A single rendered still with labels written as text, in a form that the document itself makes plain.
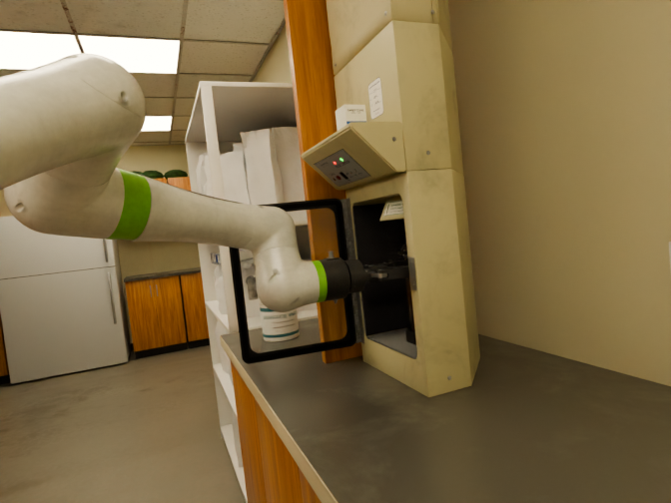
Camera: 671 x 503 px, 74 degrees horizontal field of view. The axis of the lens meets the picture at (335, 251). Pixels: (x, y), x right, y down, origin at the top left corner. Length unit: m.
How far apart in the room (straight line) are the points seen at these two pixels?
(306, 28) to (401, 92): 0.47
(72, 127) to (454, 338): 0.78
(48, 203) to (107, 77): 0.20
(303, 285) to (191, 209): 0.27
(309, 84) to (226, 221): 0.55
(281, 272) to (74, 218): 0.39
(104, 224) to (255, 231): 0.29
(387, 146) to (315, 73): 0.46
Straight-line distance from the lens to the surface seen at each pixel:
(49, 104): 0.56
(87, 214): 0.75
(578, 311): 1.23
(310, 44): 1.34
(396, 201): 1.04
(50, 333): 5.85
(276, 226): 0.95
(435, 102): 1.00
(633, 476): 0.78
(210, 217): 0.85
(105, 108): 0.62
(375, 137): 0.91
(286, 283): 0.91
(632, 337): 1.16
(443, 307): 0.97
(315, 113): 1.28
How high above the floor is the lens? 1.31
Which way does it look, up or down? 3 degrees down
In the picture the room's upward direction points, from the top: 6 degrees counter-clockwise
